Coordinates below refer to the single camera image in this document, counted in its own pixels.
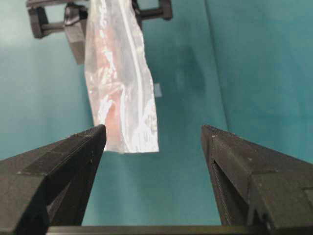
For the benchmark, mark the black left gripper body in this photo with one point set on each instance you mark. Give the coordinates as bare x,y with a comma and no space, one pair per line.
100,12

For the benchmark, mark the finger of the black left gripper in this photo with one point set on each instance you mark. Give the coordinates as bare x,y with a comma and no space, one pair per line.
75,39

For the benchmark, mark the clear zip bag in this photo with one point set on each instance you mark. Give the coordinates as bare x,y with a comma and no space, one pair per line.
120,87

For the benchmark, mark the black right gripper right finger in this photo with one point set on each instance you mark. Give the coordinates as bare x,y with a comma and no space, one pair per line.
257,186

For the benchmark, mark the small white tape marker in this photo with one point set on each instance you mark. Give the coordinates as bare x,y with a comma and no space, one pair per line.
157,90

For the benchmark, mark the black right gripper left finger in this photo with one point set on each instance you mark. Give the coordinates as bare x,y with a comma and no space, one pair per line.
50,185

